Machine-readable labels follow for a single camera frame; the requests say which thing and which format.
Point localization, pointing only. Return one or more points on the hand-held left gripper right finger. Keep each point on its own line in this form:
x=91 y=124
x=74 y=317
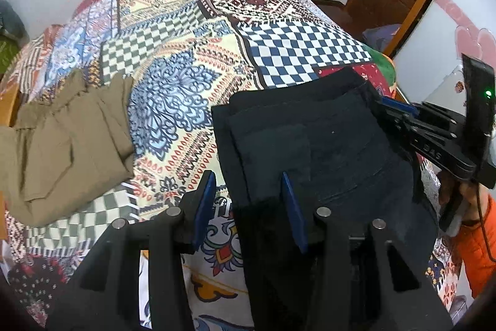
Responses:
x=294 y=214

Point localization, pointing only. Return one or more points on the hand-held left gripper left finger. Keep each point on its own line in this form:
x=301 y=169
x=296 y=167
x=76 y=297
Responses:
x=203 y=207

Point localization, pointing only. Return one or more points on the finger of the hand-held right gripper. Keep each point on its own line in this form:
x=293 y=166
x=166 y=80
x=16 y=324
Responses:
x=399 y=133
x=399 y=105

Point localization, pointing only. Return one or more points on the black pants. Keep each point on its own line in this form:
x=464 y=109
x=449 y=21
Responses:
x=329 y=145

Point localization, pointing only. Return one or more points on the khaki pants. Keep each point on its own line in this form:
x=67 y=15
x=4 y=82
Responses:
x=69 y=152

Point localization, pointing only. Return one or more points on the person's right hand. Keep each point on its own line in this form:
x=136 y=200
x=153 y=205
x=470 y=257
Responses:
x=471 y=203

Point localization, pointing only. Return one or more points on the green blanket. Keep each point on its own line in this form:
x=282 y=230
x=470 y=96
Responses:
x=381 y=65

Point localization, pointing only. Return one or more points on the purple cloth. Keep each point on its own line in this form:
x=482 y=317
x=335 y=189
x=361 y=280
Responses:
x=379 y=38

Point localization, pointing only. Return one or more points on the patchwork printed blanket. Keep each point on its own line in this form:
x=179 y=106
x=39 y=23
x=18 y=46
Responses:
x=182 y=94

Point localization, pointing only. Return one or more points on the green bag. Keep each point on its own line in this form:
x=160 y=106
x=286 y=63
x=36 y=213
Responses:
x=7 y=53

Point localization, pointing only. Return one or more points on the blue bag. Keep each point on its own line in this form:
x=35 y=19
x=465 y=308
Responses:
x=11 y=20

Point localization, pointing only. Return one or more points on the brown wooden bed frame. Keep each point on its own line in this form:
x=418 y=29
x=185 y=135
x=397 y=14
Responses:
x=337 y=15

